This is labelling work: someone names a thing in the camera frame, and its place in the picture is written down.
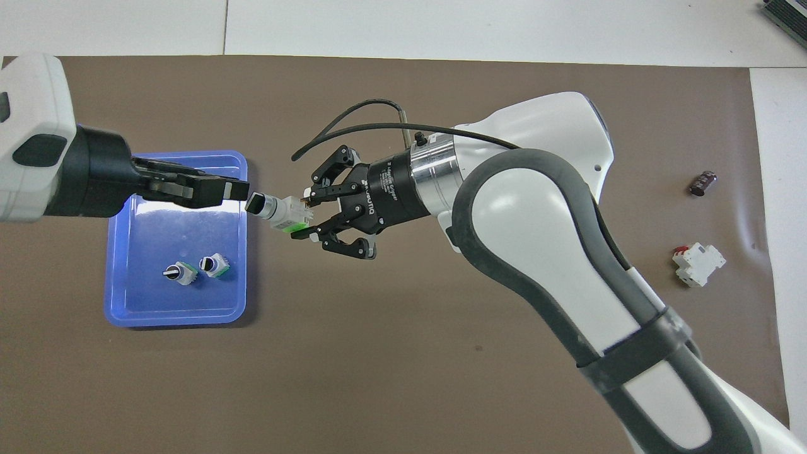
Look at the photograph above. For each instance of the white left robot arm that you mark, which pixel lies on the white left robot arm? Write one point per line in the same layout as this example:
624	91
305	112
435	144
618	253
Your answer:
31	113

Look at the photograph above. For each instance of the white rotary selector switch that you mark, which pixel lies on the white rotary selector switch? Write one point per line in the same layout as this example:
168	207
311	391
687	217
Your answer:
181	273
214	265
284	211

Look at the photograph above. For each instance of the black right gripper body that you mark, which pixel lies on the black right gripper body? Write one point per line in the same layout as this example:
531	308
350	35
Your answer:
384	192

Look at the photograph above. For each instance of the brown table mat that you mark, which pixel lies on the brown table mat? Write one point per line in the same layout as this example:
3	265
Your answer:
403	353

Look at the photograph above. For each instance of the grey green electronic device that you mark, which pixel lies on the grey green electronic device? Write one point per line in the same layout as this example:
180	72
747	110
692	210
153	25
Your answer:
791	11

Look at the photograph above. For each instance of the blue plastic tray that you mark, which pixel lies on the blue plastic tray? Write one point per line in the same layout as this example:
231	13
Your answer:
176	302

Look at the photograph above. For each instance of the white circuit breaker red lever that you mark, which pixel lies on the white circuit breaker red lever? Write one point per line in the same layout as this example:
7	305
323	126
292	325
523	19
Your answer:
700	263

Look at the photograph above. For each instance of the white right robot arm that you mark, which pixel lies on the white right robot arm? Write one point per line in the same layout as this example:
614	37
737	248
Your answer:
536	208

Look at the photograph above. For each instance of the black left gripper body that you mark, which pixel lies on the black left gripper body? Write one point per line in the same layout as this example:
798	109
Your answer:
94	173

